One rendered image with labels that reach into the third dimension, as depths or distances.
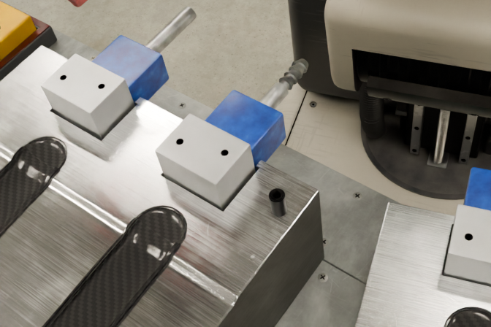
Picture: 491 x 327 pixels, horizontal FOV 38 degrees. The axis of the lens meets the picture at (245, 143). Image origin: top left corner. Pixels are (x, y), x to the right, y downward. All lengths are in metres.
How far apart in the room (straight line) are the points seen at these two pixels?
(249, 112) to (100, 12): 1.54
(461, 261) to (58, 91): 0.29
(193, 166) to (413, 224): 0.15
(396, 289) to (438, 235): 0.05
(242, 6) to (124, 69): 1.40
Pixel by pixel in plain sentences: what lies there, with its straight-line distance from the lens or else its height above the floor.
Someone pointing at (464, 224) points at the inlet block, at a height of 0.88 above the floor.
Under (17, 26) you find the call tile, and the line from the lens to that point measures 0.71.
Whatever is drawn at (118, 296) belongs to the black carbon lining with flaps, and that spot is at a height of 0.88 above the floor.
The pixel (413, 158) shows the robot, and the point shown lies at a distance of 1.24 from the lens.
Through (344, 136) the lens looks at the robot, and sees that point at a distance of 1.25.
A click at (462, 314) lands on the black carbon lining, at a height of 0.85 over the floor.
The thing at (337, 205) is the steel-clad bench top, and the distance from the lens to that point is 0.56.
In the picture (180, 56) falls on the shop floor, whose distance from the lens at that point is 1.82.
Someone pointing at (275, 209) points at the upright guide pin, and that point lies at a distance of 0.44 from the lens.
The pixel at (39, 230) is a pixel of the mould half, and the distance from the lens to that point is 0.49.
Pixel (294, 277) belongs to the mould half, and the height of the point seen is 0.83.
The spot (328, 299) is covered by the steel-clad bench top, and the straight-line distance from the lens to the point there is 0.52.
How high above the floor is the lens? 1.27
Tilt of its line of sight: 52 degrees down
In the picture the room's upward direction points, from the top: 12 degrees counter-clockwise
